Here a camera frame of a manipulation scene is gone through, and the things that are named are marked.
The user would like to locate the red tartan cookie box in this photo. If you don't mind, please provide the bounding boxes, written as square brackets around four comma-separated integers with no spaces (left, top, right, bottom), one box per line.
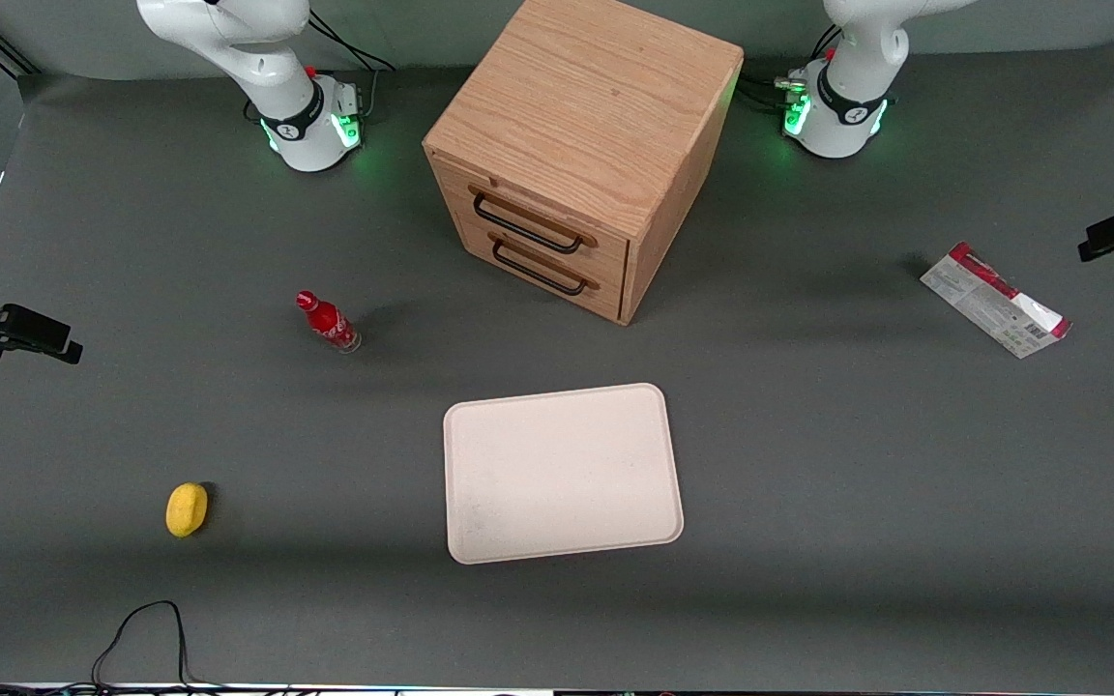
[920,242,1072,360]

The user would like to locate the beige rectangular tray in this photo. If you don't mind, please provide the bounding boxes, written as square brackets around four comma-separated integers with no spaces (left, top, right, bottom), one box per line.
[442,383,686,566]

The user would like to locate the wooden lower drawer front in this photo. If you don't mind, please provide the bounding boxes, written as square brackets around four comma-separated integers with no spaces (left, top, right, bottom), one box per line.
[451,205,630,325]

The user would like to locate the wooden drawer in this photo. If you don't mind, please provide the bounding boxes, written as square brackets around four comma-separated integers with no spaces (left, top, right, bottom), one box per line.
[429,153,633,283]
[451,205,630,325]

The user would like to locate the wooden upper drawer front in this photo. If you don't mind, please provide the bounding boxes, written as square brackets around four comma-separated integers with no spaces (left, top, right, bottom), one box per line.
[429,153,633,283]

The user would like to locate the red cola bottle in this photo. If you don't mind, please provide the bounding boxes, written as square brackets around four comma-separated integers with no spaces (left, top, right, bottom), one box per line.
[295,289,363,355]

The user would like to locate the wooden two-drawer cabinet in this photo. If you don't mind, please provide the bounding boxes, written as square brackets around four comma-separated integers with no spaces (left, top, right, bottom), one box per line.
[422,0,745,326]

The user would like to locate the yellow lemon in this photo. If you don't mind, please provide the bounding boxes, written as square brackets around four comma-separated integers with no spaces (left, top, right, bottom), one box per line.
[165,481,210,538]

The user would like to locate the black lower drawer handle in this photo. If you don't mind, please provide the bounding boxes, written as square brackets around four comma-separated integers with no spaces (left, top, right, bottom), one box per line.
[491,240,589,297]

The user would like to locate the black drawer handle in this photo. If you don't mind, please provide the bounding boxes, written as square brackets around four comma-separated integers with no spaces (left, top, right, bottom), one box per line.
[472,191,585,255]
[491,240,589,297]

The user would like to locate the black upper drawer handle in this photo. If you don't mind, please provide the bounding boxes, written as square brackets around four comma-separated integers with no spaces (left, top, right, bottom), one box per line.
[472,191,585,255]

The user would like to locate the black left arm base cables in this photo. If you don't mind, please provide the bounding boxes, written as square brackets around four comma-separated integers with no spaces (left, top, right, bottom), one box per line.
[739,24,843,107]

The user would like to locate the black right arm base cable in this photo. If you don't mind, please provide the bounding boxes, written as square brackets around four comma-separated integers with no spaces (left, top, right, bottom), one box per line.
[306,10,396,122]

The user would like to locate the thin black looped cable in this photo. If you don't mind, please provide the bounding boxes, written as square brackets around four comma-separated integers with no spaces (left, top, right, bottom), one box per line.
[0,599,297,696]

